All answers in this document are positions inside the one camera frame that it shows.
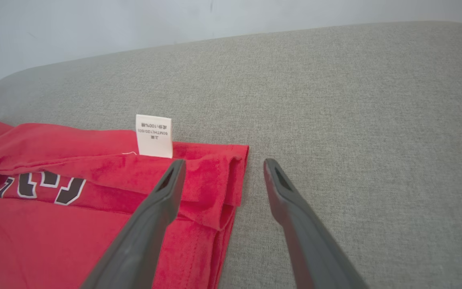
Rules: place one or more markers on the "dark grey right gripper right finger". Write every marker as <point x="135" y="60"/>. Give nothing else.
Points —
<point x="311" y="249"/>

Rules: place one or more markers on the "red basketball shorts white stripe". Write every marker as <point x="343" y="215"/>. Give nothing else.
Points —
<point x="54" y="237"/>

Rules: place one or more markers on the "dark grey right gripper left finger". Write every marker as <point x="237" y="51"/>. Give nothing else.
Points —
<point x="142" y="241"/>

